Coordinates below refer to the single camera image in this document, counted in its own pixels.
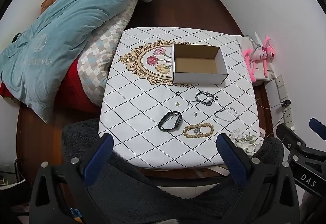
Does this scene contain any black band bracelet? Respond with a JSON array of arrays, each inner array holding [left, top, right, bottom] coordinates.
[[157, 110, 183, 133]]

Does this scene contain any white patterned tablecloth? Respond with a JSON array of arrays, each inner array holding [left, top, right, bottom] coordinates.
[[98, 27, 262, 169]]

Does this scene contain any pink panther plush toy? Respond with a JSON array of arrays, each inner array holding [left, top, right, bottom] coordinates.
[[242, 35, 275, 83]]

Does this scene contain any white cardboard box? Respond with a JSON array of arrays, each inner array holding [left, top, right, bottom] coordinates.
[[172, 43, 229, 85]]

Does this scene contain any thick silver chain bracelet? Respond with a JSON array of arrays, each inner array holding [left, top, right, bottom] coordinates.
[[187, 91, 215, 107]]

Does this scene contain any thin silver chain necklace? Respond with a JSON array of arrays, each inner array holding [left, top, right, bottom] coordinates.
[[213, 107, 240, 124]]

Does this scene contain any red blanket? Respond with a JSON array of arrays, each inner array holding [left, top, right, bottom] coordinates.
[[0, 58, 101, 114]]

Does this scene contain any teal duvet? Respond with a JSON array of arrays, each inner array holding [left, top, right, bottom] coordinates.
[[1, 0, 152, 123]]

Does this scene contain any white wall socket strip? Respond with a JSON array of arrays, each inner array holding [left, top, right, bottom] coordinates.
[[275, 75, 295, 131]]

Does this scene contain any brown wooden headboard piece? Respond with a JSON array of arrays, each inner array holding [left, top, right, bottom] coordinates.
[[40, 0, 56, 14]]

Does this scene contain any wooden bead bracelet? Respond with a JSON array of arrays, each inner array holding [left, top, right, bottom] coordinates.
[[182, 123, 215, 139]]

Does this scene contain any checkered bed sheet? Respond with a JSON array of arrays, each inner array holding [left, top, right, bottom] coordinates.
[[77, 0, 138, 106]]

